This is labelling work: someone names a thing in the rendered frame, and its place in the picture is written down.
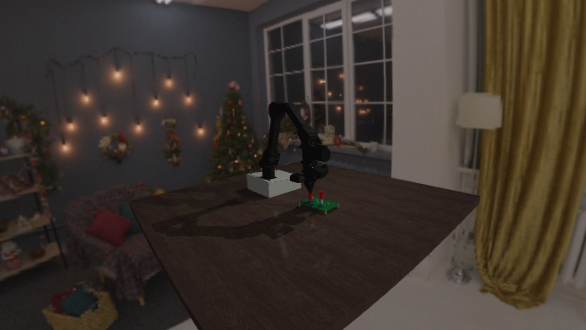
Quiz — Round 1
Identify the green circuit board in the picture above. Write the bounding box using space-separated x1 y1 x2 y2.
298 191 339 214

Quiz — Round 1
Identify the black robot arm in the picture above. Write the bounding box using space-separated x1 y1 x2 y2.
259 102 331 180

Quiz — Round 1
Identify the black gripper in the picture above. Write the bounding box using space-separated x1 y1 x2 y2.
290 159 318 193

